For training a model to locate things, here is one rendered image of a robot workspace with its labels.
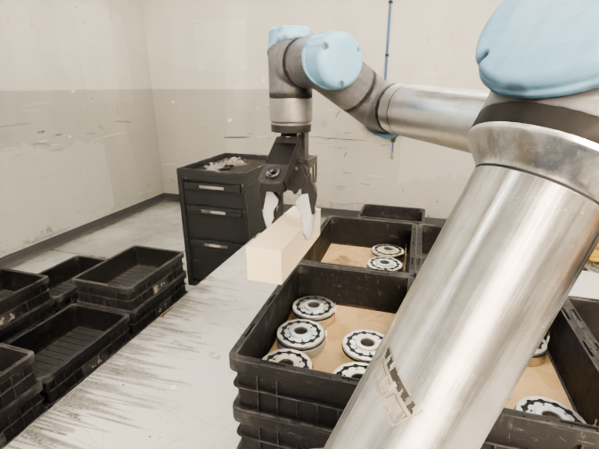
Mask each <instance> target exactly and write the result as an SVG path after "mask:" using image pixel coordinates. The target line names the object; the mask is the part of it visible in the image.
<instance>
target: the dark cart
mask: <svg viewBox="0 0 599 449"><path fill-rule="evenodd" d="M267 156H268V155H259V154H243V153H227V152H225V153H222V154H219V155H217V156H214V157H211V158H207V159H203V160H200V161H197V162H194V163H192V164H189V165H186V166H183V167H178V168H177V169H176V174H177V182H178V190H179V199H180V208H181V217H182V225H183V234H184V242H185V258H186V267H187V275H188V284H189V285H193V286H196V285H197V284H199V283H200V282H201V281H202V280H203V279H205V278H206V277H207V276H208V275H209V274H211V273H212V272H213V271H214V270H216V269H217V268H218V267H219V266H220V265H222V264H223V263H224V262H225V261H226V260H227V259H228V258H229V257H230V256H232V255H233V254H234V253H235V252H236V251H237V250H239V249H240V248H241V247H242V246H244V245H245V244H246V243H247V242H248V241H250V240H251V239H252V238H253V237H254V236H256V235H257V234H258V233H262V232H264V231H265V230H266V228H267V227H266V224H265V220H264V217H263V211H262V209H261V203H260V197H259V188H260V185H259V182H258V177H259V175H260V172H261V170H262V168H263V167H264V164H265V162H266V160H267ZM232 157H236V158H239V157H241V158H242V159H248V160H250V161H251V162H250V163H247V164H248V165H246V166H235V167H230V169H227V170H222V171H215V170H206V168H205V167H204V166H205V165H207V164H208V163H210V162H212V163H213V165H215V163H216V162H217V163H218V162H221V160H223V161H224V159H225V158H228V160H229V159H230V158H232ZM279 195H280V196H281V198H282V199H281V203H280V205H279V207H278V209H277V211H276V214H277V216H276V219H275V221H276V220H277V219H278V218H279V217H281V216H282V215H283V192H279Z"/></svg>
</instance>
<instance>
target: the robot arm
mask: <svg viewBox="0 0 599 449"><path fill-rule="evenodd" d="M267 56H268V82H269V104H268V105H267V108H268V109H269V110H270V121H271V122H274V123H272V124H271V132H274V133H281V136H277V137H276V138H275V141H274V144H273V146H272V148H271V150H270V152H269V154H268V156H267V160H266V162H265V164H264V167H263V168H262V170H261V172H260V175H259V177H258V182H259V185H260V188H259V197H260V203H261V209H262V211H263V217H264V220H265V224H266V227H267V228H268V227H269V226H270V225H271V224H273V223H274V222H275V219H276V216H277V214H276V211H277V209H278V207H279V205H280V203H281V199H282V198H281V196H280V195H279V192H286V191H292V192H293V194H296V193H298V191H299V190H300V189H301V195H300V196H299V197H298V198H297V199H296V201H295V202H296V206H297V209H298V210H299V212H300V214H301V218H300V222H301V223H302V225H303V234H304V236H305V238H306V240H307V241H308V240H309V239H310V236H311V234H312V232H313V230H314V224H315V217H316V212H317V209H316V198H317V189H316V185H315V183H316V177H317V155H309V154H308V132H311V124H310V123H309V122H311V121H312V119H313V98H312V96H313V95H312V93H313V89H314V90H316V91H317V92H318V93H320V94H321V95H323V96H324V97H325V98H327V99H328V100H329V101H331V102H333V103H334V104H335V105H337V106H338V107H339V108H341V109H342V110H344V111H346V112H347V113H348V114H349V115H350V116H351V117H353V118H355V119H356V120H357V121H359V122H360V123H362V124H363V125H364V126H366V127H367V129H368V130H369V131H371V132H372V133H374V134H376V135H379V136H380V137H382V138H384V139H392V138H394V137H399V136H400V135H401V136H404V137H408V138H412V139H415V140H419V141H423V142H427V143H433V144H437V145H440V146H444V147H448V148H451V149H455V150H459V151H465V152H469V153H471V154H472V157H473V159H474V162H475V169H474V170H473V172H472V174H471V176H470V178H469V180H468V182H467V184H466V185H465V187H464V189H463V191H462V193H461V195H460V196H459V198H458V200H457V202H456V204H455V206H454V207H453V209H452V211H451V213H450V215H449V217H448V219H447V221H446V222H445V224H444V226H443V228H442V229H441V231H440V233H439V236H438V238H437V239H436V240H435V242H434V244H433V246H432V248H431V251H430V252H429V254H428V256H427V257H426V259H425V261H424V263H423V265H422V267H421V269H420V271H419V273H418V274H417V275H416V277H415V279H414V282H413V284H412V286H411V287H410V289H409V291H408V292H407V294H406V297H405V298H404V300H403V302H402V304H401V306H400V308H399V309H398V311H397V313H396V315H395V317H394V319H393V320H392V322H391V324H390V327H389V328H388V330H387V331H386V333H385V335H384V337H383V339H382V341H381V343H380V345H379V346H378V348H377V350H376V352H375V353H374V355H373V358H372V360H371V362H370V363H369V364H368V366H367V368H366V370H365V373H364V374H363V376H362V378H361V380H360V381H359V383H358V385H357V387H356V389H355V391H354V393H353V395H352V396H351V398H350V399H349V402H348V404H347V406H346V407H345V409H344V411H343V413H342V415H341V416H340V418H339V420H338V422H337V424H336V426H335V428H334V429H333V431H332V434H331V435H330V437H329V438H328V440H327V442H326V444H325V446H324V448H313V449H480V448H481V446H482V444H483V443H484V441H485V439H486V437H487V436H488V433H489V431H490V430H491V429H492V427H493V425H494V424H495V422H496V419H497V418H498V416H499V414H500V413H501V411H502V410H503V408H504V407H505V404H506V402H507V401H508V399H509V397H510V395H511V394H512V392H513V390H514V389H515V387H516V385H517V383H518V382H519V380H520V378H521V376H522V374H523V373H524V372H525V370H526V368H527V366H528V365H529V362H530V360H531V359H532V357H533V355H534V354H535V353H536V351H537V348H538V347H539V345H540V343H541V341H542V340H543V338H544V336H545V335H546V333H547V331H548V330H549V328H550V326H551V324H552V323H553V321H554V318H555V317H556V316H557V314H558V312H559V311H560V309H561V307H562V305H563V303H564V301H565V300H566V298H567V297H568V295H569V294H570V291H571V289H572V288H573V286H574V284H575V282H576V281H577V279H578V277H579V276H580V274H581V272H582V270H583V269H584V267H585V265H586V263H587V261H588V259H589V258H590V257H591V255H592V253H593V252H594V250H595V247H596V246H597V244H598V242H599V0H503V2H502V3H501V4H500V5H499V6H498V7H497V8H496V9H495V11H494V12H493V13H492V15H491V16H490V18H489V19H488V21H487V23H486V24H485V26H484V28H483V30H482V31H481V33H480V37H479V40H478V44H477V46H476V53H475V60H476V62H477V64H478V66H479V75H480V80H481V82H482V83H483V84H484V86H486V87H487V88H488V89H489V90H490V91H489V90H478V89H467V88H455V87H444V86H423V85H411V84H400V83H390V82H388V81H386V80H384V79H383V78H382V77H381V76H380V75H378V74H377V73H376V72H375V71H374V70H373V69H371V68H370V67H369V66H368V65H367V64H365V63H364V62H363V56H362V52H361V51H360V48H359V46H358V42H357V41H356V39H355V38H354V37H353V36H351V35H350V34H348V33H346V32H342V31H334V32H333V31H324V32H320V33H317V34H315V35H313V32H312V29H311V28H309V27H306V26H300V25H282V26H276V27H273V28H271V29H270V30H269V32H268V48H267ZM310 168H312V175H311V173H310ZM314 171H315V177H314Z"/></svg>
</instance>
